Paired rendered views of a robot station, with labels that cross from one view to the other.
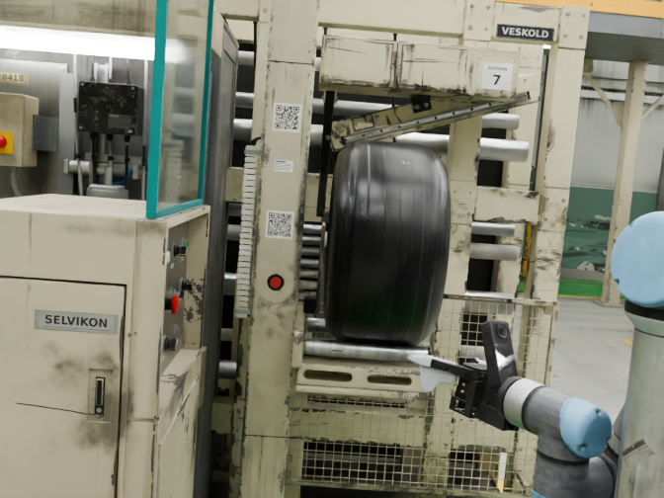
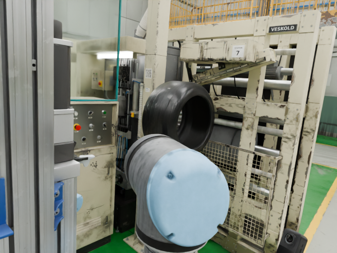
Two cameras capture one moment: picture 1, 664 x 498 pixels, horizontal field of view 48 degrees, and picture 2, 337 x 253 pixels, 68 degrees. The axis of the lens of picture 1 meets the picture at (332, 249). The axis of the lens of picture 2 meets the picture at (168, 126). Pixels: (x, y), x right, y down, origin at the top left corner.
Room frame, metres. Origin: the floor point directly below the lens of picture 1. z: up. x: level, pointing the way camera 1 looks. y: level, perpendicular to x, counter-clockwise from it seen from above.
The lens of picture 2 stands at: (0.73, -1.42, 1.46)
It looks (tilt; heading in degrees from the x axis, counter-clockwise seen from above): 10 degrees down; 45
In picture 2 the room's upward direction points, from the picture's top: 5 degrees clockwise
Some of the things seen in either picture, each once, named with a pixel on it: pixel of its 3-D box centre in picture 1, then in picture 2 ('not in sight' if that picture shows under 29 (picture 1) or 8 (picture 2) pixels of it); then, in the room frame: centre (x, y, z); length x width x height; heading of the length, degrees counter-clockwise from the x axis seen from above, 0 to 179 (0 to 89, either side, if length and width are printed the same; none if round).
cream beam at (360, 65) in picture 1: (415, 72); (218, 52); (2.41, -0.22, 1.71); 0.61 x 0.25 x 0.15; 92
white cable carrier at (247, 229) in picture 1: (248, 232); (142, 111); (2.05, 0.23, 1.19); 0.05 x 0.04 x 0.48; 2
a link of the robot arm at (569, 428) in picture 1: (567, 423); not in sight; (1.05, -0.36, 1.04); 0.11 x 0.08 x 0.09; 31
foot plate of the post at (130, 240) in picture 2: not in sight; (143, 239); (2.09, 0.15, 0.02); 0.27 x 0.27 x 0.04; 2
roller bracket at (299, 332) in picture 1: (299, 334); not in sight; (2.11, 0.07, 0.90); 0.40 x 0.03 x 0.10; 2
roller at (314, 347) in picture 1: (366, 350); not in sight; (1.97, -0.11, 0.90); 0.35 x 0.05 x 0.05; 92
